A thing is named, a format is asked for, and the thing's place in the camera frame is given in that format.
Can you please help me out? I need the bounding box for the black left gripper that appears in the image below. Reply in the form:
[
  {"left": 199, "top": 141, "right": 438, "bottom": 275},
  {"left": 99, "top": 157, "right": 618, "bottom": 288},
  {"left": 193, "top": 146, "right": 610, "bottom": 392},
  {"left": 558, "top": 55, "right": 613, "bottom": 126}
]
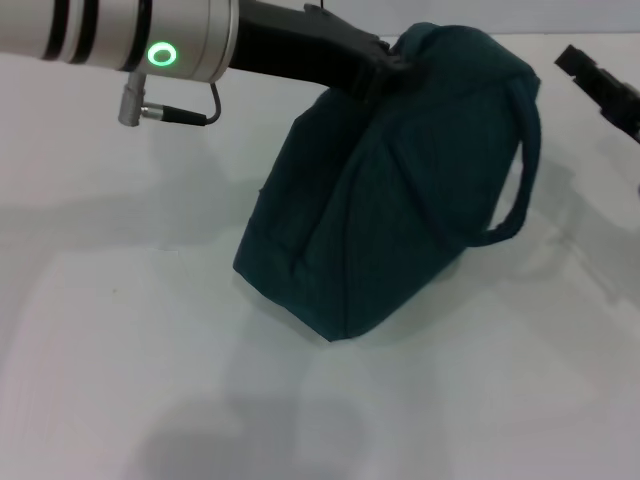
[{"left": 228, "top": 0, "right": 431, "bottom": 100}]

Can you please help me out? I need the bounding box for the dark teal insulated lunch bag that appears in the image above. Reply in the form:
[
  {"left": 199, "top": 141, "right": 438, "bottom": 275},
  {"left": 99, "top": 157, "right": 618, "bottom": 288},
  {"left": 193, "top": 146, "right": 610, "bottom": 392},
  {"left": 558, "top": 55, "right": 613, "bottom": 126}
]
[{"left": 233, "top": 22, "right": 544, "bottom": 344}]

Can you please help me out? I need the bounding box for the left gripper grey cable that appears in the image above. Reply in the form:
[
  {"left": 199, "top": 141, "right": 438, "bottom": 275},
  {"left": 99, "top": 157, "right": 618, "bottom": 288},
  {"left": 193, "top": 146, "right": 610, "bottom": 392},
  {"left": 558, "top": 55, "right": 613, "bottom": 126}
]
[{"left": 117, "top": 73, "right": 222, "bottom": 128}]

